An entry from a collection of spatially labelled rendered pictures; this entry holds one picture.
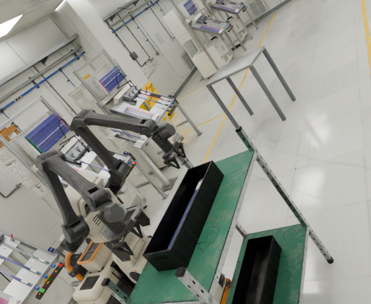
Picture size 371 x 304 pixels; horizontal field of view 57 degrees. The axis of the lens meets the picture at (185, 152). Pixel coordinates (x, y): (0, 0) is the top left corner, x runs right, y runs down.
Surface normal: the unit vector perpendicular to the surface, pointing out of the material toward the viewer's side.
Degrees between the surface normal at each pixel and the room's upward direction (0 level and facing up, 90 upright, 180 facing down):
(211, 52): 90
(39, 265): 47
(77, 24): 90
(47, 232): 90
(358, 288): 0
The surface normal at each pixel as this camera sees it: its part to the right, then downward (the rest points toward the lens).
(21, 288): 0.14, -0.73
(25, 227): 0.74, -0.31
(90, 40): -0.34, 0.60
